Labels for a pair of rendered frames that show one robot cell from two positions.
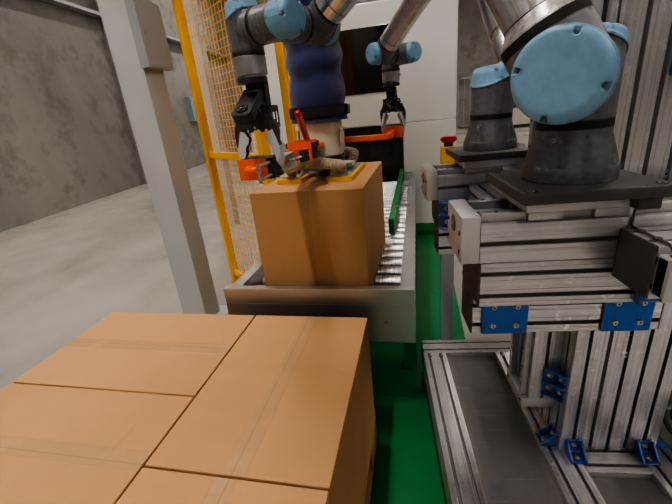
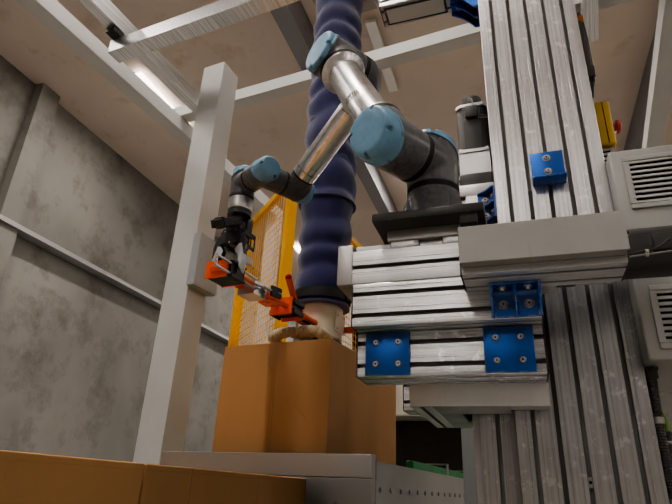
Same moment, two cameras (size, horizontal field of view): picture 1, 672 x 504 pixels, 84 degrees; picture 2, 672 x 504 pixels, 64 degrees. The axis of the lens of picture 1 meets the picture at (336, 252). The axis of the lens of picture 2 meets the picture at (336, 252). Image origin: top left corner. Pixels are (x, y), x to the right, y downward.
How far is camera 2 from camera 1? 90 cm
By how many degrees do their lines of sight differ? 46
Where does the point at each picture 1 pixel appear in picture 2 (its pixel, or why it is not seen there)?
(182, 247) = not seen: hidden behind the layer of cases
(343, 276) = (298, 446)
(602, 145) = (438, 193)
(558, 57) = (366, 121)
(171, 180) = (170, 393)
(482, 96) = not seen: hidden behind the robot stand
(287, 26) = (263, 169)
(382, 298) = (334, 466)
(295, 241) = (256, 399)
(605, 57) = (384, 114)
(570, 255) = (426, 274)
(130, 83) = (171, 297)
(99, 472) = not seen: outside the picture
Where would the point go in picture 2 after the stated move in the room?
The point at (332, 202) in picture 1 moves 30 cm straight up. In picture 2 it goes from (301, 353) to (307, 265)
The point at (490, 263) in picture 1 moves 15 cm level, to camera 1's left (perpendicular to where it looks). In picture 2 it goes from (361, 284) to (290, 286)
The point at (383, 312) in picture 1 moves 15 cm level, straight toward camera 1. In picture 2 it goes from (333, 489) to (314, 488)
